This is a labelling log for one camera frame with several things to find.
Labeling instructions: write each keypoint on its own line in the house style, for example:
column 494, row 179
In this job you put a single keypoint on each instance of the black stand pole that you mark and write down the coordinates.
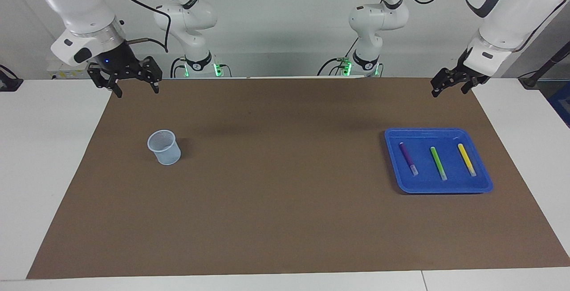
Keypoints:
column 547, row 66

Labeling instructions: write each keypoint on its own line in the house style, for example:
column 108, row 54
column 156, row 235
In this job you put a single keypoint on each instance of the black clamp device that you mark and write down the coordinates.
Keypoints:
column 9, row 82

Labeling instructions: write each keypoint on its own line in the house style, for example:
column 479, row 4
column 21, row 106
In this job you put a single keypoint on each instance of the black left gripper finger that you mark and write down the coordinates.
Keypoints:
column 467, row 87
column 438, row 87

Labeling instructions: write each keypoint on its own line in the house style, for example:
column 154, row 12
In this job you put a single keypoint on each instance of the brown table mat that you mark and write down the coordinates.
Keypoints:
column 285, row 193

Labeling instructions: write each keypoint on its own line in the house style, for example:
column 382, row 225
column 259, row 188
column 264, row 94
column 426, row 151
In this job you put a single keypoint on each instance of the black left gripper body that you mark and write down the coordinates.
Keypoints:
column 465, row 75

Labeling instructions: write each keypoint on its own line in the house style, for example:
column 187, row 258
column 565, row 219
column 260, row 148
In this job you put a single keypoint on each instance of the blue plastic tray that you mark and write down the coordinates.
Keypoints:
column 427, row 184

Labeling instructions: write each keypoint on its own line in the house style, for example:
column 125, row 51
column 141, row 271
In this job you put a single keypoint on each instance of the purple pen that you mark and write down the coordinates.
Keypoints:
column 408, row 158

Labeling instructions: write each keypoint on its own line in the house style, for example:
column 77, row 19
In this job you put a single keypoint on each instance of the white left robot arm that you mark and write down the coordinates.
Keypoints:
column 503, row 10

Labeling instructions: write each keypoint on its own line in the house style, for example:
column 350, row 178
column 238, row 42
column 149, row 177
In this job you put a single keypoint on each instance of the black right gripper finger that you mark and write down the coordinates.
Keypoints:
column 154, row 86
column 116, row 90

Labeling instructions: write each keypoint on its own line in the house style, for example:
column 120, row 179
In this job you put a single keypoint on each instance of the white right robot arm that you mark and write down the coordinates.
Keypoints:
column 75, row 6

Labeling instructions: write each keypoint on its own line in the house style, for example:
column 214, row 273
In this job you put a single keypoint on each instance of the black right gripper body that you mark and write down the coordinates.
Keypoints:
column 122, row 66

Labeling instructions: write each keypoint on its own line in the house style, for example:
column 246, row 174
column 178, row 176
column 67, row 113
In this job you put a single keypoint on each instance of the blue crate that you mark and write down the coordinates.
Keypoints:
column 562, row 104

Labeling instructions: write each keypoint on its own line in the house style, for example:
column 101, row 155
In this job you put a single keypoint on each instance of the translucent plastic cup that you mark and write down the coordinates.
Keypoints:
column 169, row 157

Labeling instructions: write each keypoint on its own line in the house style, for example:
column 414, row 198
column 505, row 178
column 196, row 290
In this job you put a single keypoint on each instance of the green pen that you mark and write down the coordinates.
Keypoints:
column 438, row 163

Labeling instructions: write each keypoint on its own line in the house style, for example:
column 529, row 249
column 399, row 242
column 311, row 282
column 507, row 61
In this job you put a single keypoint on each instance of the yellow pen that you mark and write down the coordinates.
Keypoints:
column 466, row 159

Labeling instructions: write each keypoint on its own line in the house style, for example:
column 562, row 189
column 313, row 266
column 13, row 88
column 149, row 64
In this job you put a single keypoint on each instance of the white power strip box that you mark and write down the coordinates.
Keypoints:
column 67, row 74

